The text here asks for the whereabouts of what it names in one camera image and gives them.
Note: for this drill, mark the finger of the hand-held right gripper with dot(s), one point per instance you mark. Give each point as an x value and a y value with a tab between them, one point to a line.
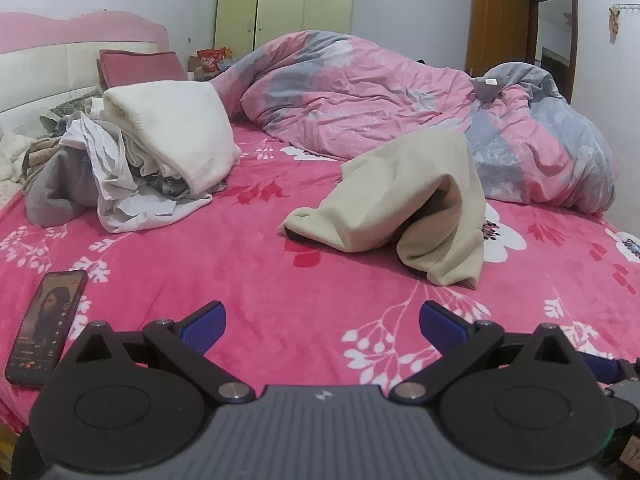
606	366

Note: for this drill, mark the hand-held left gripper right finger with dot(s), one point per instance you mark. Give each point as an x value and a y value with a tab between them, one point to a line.
440	327

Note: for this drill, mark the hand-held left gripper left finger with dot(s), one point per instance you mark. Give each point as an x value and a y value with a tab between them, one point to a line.
205	327

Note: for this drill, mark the beige zip jacket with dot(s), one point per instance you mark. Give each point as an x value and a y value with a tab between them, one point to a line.
380	195

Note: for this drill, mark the pink floral blanket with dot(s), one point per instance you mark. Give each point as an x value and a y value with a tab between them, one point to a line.
250	270

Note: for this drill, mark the grey plaid cloth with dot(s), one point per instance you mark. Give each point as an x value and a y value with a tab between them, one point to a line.
167	187

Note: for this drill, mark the black smartphone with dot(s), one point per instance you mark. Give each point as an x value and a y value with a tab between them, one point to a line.
42	325

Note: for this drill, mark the white printed cloth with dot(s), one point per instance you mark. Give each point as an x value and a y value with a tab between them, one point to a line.
107	170

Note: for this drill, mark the grey garment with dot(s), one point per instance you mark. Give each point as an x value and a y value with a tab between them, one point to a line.
55	190

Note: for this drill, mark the tan cloth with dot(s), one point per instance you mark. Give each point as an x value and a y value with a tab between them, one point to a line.
42	155

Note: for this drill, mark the pink grey floral duvet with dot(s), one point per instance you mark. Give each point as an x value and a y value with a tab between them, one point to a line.
360	90

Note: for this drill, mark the white fuzzy blanket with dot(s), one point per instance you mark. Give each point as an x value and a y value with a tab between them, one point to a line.
12	160

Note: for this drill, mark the green patterned cloth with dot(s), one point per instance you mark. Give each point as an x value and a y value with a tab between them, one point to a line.
70	107

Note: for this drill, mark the dark pink pillow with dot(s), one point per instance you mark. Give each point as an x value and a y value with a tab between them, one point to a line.
142	67

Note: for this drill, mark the red snack bag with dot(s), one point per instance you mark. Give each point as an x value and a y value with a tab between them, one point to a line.
212	57

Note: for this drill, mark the pink white headboard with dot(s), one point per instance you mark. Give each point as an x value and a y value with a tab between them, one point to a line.
60	55

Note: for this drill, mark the brown wooden door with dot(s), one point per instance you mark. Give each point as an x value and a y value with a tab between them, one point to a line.
497	15

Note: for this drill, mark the pale green wardrobe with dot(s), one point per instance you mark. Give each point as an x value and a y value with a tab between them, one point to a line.
280	0

